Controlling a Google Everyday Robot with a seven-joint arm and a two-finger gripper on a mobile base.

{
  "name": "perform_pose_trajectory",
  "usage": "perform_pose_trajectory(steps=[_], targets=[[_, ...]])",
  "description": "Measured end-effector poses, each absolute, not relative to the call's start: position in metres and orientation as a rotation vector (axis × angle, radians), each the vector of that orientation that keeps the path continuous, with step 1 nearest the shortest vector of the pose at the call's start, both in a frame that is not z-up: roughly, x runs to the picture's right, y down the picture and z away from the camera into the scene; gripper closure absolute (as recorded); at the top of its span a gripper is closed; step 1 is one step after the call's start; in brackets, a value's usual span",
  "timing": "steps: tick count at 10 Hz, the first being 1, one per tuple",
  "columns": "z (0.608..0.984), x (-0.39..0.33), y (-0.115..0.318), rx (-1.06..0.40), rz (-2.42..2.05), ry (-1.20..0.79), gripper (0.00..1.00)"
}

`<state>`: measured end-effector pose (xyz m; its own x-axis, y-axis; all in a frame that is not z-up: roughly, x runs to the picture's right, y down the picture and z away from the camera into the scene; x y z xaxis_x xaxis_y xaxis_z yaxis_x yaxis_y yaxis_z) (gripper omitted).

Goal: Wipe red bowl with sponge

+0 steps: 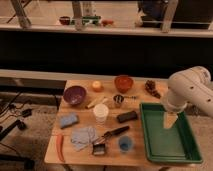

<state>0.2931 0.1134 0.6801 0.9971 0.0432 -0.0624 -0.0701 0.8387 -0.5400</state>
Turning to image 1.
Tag wooden table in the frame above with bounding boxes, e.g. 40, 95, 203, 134
45, 79, 161, 167

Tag black handled metal spatula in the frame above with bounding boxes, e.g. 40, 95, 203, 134
92, 126, 130, 156

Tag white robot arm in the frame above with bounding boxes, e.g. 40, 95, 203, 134
161, 66, 213, 129

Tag orange background object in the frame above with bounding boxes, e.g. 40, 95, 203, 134
101, 20, 114, 27

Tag purple bowl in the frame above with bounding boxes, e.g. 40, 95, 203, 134
63, 85, 87, 105

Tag black rectangular block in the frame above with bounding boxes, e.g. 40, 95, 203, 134
117, 111, 138, 123

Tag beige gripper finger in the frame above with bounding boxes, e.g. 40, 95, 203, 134
163, 112, 178, 129

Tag green plastic tray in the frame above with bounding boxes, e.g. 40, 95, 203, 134
140, 103, 203, 164

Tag black cables on floor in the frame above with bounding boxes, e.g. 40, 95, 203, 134
0, 91, 34, 141

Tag brown pine cone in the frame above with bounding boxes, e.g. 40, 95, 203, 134
145, 80, 161, 99

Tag orange carrot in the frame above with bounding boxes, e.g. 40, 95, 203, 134
56, 134, 65, 162

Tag dark red background bowl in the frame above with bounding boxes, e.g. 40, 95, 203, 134
59, 16, 70, 25

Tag green background object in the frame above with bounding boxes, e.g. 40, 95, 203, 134
82, 16, 101, 25

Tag beige wooden stick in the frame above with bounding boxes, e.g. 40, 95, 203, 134
85, 97, 108, 109

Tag blue plastic cup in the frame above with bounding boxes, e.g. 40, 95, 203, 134
118, 136, 133, 153

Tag blue sponge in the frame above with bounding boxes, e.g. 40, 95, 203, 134
60, 113, 79, 129

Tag yellow round fruit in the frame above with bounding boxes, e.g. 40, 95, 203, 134
92, 81, 103, 92

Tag white plastic cup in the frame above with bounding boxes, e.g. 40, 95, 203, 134
93, 104, 109, 124

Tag blue cloth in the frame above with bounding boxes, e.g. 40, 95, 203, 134
71, 126, 98, 151

